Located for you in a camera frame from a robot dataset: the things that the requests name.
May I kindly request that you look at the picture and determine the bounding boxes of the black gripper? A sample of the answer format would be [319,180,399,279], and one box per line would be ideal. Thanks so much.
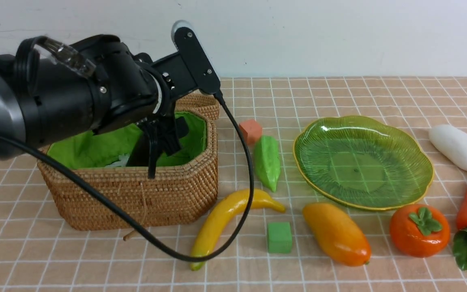
[126,104,189,179]

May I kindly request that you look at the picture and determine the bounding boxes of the yellow banana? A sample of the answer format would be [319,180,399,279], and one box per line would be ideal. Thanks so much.
[190,189,286,257]

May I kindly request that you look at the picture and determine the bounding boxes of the orange yellow mango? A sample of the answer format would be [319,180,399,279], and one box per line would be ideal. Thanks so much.
[302,202,371,267]

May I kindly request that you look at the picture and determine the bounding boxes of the orange persimmon green calyx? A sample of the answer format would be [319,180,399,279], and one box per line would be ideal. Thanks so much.
[389,204,450,258]

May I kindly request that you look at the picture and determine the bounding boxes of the white radish green leaves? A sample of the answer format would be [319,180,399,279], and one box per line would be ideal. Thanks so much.
[428,125,467,171]

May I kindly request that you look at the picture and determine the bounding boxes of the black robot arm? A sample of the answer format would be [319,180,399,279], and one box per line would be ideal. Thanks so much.
[0,34,198,178]

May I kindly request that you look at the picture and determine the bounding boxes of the woven wicker basket green lining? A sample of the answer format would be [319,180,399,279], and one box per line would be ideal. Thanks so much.
[37,109,219,231]

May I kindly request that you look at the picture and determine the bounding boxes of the woven wicker basket lid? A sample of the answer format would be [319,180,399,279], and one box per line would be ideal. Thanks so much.
[175,92,221,120]

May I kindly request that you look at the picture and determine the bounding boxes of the orange foam cube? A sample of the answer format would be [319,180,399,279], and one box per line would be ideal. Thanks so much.
[238,119,263,146]

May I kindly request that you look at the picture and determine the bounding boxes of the green foam cube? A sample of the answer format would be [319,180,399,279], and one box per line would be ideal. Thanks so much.
[267,222,293,254]

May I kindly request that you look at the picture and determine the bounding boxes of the checkered beige tablecloth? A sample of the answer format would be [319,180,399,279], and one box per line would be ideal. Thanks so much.
[0,76,467,292]

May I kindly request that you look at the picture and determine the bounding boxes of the green glass leaf plate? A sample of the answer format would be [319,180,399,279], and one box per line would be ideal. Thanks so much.
[292,115,435,211]

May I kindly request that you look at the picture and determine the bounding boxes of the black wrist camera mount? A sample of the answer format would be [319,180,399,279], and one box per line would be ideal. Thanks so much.
[152,20,221,99]

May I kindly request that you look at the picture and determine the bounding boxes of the black cable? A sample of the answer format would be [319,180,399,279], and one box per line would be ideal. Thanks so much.
[0,92,255,262]

